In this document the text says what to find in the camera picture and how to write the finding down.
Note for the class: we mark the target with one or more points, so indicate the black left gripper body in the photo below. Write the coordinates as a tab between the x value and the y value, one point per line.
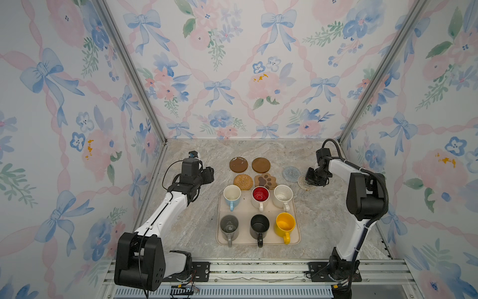
204	177

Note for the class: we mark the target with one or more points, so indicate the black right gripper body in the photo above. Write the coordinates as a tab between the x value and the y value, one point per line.
315	177

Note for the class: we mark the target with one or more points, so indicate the multicolour woven round coaster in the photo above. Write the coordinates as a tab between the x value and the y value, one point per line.
303	184

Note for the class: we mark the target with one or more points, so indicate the blue woven round coaster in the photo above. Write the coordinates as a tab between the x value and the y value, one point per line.
291	174

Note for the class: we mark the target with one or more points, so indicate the dark wooden coaster white marks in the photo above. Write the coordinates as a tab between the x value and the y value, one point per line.
238	165

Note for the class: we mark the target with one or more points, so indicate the rattan woven round coaster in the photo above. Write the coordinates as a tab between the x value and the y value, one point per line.
244	182

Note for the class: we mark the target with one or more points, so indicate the cork paw print coaster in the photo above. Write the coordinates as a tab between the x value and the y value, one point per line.
266	180

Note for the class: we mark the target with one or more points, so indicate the plain brown wooden coaster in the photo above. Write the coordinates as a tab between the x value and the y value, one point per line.
261	165

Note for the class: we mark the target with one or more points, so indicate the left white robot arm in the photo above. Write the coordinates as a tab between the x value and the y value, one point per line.
141	261

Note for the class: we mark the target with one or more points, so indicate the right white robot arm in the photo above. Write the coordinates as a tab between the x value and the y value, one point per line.
366	201

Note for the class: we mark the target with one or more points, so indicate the light blue mug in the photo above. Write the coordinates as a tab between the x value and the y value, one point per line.
232	196

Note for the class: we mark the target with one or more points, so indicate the white mug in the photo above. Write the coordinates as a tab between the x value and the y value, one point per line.
282	197

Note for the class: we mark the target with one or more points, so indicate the beige serving tray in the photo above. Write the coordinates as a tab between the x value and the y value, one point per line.
245	211

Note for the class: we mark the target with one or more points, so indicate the grey mug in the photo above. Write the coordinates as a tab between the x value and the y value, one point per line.
229	227

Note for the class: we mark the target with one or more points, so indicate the red mug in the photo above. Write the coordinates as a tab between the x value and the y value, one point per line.
260	196

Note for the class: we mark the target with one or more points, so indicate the yellow mug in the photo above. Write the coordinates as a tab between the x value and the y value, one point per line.
284	225

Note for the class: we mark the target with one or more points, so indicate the black mug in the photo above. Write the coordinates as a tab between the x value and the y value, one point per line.
259	226

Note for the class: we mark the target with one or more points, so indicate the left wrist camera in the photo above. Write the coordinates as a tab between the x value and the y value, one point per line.
192	154

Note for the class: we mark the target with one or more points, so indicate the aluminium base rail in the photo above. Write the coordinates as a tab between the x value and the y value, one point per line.
276	279

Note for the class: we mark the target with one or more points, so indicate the aluminium corner frame post left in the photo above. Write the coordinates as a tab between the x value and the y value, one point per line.
125	58

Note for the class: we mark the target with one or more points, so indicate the aluminium corner frame post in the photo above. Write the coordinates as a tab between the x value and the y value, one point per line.
125	58
398	41

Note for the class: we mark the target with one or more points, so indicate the aluminium corner frame post right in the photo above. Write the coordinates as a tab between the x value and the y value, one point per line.
398	41

